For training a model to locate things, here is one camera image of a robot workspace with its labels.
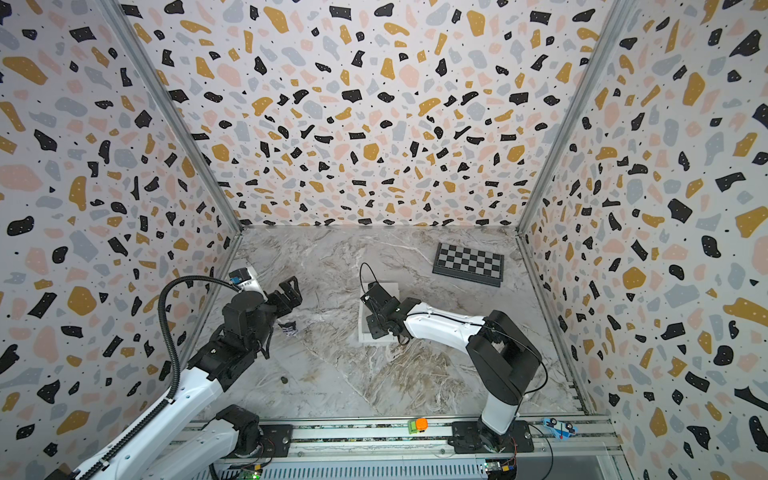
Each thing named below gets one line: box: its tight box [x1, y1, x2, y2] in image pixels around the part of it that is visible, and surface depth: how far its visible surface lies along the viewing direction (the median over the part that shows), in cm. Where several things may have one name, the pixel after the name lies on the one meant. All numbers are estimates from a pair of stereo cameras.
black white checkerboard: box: [432, 242, 505, 288], surface depth 109 cm
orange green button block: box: [407, 418, 429, 435], surface depth 76 cm
